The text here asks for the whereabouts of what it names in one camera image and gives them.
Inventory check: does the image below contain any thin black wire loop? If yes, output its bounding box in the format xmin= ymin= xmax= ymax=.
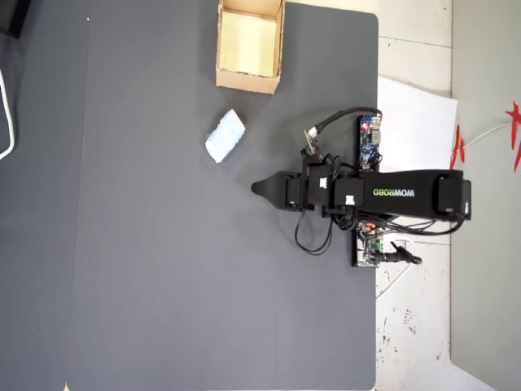
xmin=295 ymin=211 xmax=339 ymax=256

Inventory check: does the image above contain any white paper sheet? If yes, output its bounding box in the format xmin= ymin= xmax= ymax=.
xmin=376 ymin=75 xmax=459 ymax=172

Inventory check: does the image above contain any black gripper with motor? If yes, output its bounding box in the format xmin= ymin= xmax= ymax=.
xmin=251 ymin=172 xmax=307 ymax=212

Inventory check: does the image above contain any white cable by controller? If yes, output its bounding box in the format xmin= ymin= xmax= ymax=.
xmin=374 ymin=238 xmax=417 ymax=301

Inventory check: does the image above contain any motor controller board green terminal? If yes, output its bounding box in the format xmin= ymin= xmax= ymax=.
xmin=356 ymin=222 xmax=387 ymax=268

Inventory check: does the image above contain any black power plug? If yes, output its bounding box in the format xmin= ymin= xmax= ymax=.
xmin=372 ymin=244 xmax=423 ymax=266

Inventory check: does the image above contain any thick black camera cable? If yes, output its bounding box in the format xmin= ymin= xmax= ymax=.
xmin=309 ymin=107 xmax=383 ymax=139

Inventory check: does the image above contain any electronics board with wires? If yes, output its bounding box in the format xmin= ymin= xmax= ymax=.
xmin=350 ymin=115 xmax=386 ymax=269

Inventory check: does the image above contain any light blue cloth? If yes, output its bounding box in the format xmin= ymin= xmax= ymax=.
xmin=204 ymin=108 xmax=247 ymax=165

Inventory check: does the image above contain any white curved frame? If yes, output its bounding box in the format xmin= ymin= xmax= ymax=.
xmin=0 ymin=68 xmax=17 ymax=160

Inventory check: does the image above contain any open cardboard box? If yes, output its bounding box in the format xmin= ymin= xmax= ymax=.
xmin=214 ymin=0 xmax=287 ymax=95

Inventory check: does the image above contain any black box-shaped object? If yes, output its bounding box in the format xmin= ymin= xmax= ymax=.
xmin=0 ymin=0 xmax=32 ymax=40

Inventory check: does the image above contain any black servo cable bundle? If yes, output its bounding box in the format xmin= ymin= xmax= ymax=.
xmin=329 ymin=203 xmax=469 ymax=237

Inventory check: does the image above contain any black camera circuit board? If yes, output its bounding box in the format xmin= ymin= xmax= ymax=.
xmin=301 ymin=129 xmax=325 ymax=160

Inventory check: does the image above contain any blue USB circuit board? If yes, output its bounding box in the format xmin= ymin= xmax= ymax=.
xmin=357 ymin=115 xmax=383 ymax=169

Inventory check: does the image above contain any yellow paper box liner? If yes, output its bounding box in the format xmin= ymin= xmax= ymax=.
xmin=217 ymin=10 xmax=282 ymax=78

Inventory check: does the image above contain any grey table mat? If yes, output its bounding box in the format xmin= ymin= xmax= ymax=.
xmin=64 ymin=0 xmax=379 ymax=391

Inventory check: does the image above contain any white cable by red marks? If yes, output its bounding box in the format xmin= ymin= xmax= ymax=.
xmin=463 ymin=123 xmax=512 ymax=150

